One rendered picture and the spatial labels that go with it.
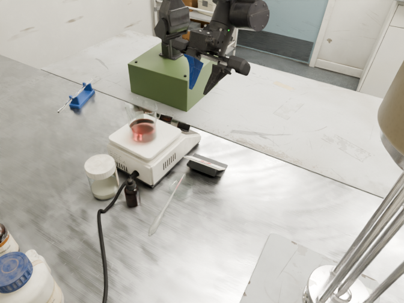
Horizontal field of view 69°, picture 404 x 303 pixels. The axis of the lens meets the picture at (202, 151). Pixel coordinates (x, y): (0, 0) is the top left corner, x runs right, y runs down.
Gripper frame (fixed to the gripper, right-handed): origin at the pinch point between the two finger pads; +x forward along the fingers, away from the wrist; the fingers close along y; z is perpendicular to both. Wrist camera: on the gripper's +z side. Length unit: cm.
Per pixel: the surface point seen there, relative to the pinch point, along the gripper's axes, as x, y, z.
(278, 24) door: -92, -67, -265
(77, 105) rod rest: 19.8, -35.3, -1.1
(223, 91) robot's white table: 0.3, -5.7, -29.8
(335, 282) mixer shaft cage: 15, 37, 33
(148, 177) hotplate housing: 23.8, 1.6, 11.0
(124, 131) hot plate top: 17.3, -8.2, 10.5
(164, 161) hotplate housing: 19.8, 2.6, 8.4
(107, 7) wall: -29, -151, -115
